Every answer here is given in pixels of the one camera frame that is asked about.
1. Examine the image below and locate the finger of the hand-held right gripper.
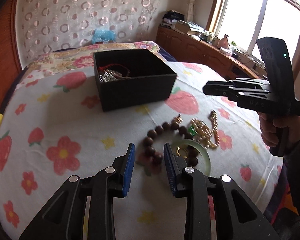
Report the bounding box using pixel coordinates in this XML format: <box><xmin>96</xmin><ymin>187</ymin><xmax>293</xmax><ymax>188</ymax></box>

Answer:
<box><xmin>202</xmin><ymin>81</ymin><xmax>270</xmax><ymax>105</ymax></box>
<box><xmin>229</xmin><ymin>79</ymin><xmax>269</xmax><ymax>87</ymax></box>

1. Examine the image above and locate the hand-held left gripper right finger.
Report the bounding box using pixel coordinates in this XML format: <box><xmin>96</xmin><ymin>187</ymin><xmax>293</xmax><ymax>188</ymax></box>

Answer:
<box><xmin>163</xmin><ymin>142</ymin><xmax>277</xmax><ymax>240</ymax></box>

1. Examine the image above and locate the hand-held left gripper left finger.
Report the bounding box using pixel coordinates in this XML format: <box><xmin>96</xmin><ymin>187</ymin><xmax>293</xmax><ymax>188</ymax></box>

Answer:
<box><xmin>19</xmin><ymin>143</ymin><xmax>136</xmax><ymax>240</ymax></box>

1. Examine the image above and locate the pale green jade bangle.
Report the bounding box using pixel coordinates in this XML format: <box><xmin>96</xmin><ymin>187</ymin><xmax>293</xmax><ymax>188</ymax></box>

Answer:
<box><xmin>170</xmin><ymin>139</ymin><xmax>212</xmax><ymax>177</ymax></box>

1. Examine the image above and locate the brown wooden bead bracelet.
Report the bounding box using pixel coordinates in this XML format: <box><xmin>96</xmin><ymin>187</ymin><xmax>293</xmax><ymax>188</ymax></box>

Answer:
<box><xmin>143</xmin><ymin>120</ymin><xmax>199</xmax><ymax>167</ymax></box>

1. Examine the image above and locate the pearl necklace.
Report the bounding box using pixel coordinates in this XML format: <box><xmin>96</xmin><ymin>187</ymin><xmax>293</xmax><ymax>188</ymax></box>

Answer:
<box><xmin>190</xmin><ymin>110</ymin><xmax>220</xmax><ymax>150</ymax></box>

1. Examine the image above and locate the black jewelry box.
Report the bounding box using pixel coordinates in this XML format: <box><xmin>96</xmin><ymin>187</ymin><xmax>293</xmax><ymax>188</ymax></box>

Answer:
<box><xmin>93</xmin><ymin>49</ymin><xmax>178</xmax><ymax>112</ymax></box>

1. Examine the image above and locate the silver bangle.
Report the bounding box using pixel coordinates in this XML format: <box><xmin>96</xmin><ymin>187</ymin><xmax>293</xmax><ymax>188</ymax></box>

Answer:
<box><xmin>99</xmin><ymin>69</ymin><xmax>119</xmax><ymax>82</ymax></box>

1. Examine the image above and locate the red cord bracelet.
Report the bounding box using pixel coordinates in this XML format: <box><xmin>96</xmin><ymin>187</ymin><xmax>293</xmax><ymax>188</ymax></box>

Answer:
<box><xmin>98</xmin><ymin>64</ymin><xmax>130</xmax><ymax>78</ymax></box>

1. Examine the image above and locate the person's right hand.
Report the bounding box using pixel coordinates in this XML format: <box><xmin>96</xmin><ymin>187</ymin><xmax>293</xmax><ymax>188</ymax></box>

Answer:
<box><xmin>259</xmin><ymin>112</ymin><xmax>300</xmax><ymax>148</ymax></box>

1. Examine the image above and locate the long wooden cabinet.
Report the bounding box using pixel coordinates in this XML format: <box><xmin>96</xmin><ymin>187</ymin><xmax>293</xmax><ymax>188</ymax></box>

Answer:
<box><xmin>155</xmin><ymin>25</ymin><xmax>268</xmax><ymax>80</ymax></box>

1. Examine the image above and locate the group of small bottles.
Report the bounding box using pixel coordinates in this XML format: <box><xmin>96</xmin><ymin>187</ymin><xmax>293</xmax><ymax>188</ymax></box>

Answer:
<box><xmin>206</xmin><ymin>31</ymin><xmax>219</xmax><ymax>43</ymax></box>

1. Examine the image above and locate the dark blue bed sheet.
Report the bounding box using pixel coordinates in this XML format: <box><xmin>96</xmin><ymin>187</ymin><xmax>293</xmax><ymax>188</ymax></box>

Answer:
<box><xmin>160</xmin><ymin>46</ymin><xmax>179</xmax><ymax>62</ymax></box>

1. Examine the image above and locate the stack of boxes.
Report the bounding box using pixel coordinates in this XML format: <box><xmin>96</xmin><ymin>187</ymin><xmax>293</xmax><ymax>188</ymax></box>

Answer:
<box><xmin>175</xmin><ymin>20</ymin><xmax>203</xmax><ymax>35</ymax></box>

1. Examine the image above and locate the strawberry print cloth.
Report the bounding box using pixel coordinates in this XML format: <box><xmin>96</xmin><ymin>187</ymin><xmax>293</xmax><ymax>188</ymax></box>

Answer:
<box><xmin>0</xmin><ymin>61</ymin><xmax>285</xmax><ymax>240</ymax></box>

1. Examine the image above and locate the dark clothes pile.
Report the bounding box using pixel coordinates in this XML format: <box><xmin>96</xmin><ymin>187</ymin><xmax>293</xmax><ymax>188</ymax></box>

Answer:
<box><xmin>162</xmin><ymin>10</ymin><xmax>183</xmax><ymax>28</ymax></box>

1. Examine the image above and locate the floral window curtain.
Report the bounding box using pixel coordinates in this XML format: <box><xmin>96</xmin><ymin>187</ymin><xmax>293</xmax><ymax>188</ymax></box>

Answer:
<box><xmin>184</xmin><ymin>0</ymin><xmax>203</xmax><ymax>23</ymax></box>

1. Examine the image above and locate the floral blanket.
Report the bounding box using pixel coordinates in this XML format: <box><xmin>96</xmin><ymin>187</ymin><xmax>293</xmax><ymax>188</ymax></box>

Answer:
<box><xmin>22</xmin><ymin>40</ymin><xmax>170</xmax><ymax>80</ymax></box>

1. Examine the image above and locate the blue plastic bag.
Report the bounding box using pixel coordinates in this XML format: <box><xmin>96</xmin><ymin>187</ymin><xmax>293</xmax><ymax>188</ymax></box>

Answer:
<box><xmin>91</xmin><ymin>29</ymin><xmax>115</xmax><ymax>44</ymax></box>

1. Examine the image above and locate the circle pattern curtain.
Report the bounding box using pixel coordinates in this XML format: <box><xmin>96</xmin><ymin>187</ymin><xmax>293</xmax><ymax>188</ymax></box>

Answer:
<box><xmin>16</xmin><ymin>0</ymin><xmax>163</xmax><ymax>60</ymax></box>

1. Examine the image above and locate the brown wooden wardrobe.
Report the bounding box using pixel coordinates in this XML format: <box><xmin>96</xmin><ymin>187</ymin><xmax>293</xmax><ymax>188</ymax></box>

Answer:
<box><xmin>0</xmin><ymin>0</ymin><xmax>23</xmax><ymax>113</ymax></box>

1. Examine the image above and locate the wooden frame window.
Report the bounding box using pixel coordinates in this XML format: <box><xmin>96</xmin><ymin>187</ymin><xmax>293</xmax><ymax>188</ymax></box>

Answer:
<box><xmin>207</xmin><ymin>0</ymin><xmax>300</xmax><ymax>63</ymax></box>

